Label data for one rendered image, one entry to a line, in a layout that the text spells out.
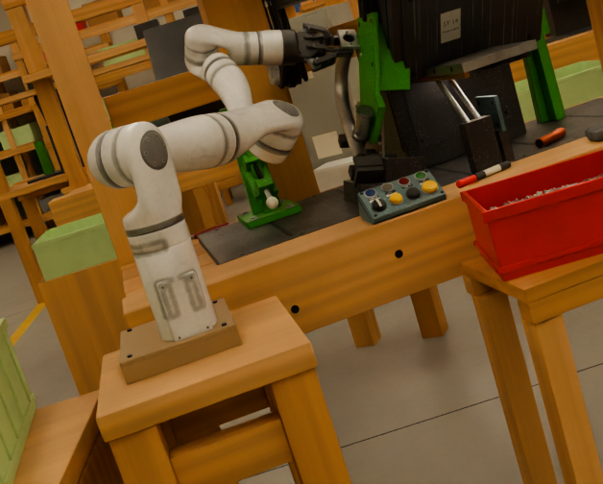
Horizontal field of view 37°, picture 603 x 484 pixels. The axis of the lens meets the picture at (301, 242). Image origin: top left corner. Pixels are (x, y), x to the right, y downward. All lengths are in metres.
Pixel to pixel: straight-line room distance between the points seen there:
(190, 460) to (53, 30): 1.18
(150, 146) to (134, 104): 0.93
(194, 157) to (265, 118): 0.20
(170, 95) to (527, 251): 1.11
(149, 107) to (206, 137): 0.80
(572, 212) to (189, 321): 0.62
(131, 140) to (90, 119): 0.85
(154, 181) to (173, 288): 0.16
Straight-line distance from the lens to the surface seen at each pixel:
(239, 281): 1.62
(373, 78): 1.90
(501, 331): 1.66
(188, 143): 1.48
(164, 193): 1.35
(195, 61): 1.93
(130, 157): 1.33
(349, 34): 2.01
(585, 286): 1.47
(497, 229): 1.46
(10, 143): 11.57
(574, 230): 1.49
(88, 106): 2.18
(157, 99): 2.28
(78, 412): 1.56
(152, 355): 1.38
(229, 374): 1.29
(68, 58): 2.19
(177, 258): 1.36
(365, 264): 1.67
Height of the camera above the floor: 1.25
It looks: 12 degrees down
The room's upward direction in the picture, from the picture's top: 17 degrees counter-clockwise
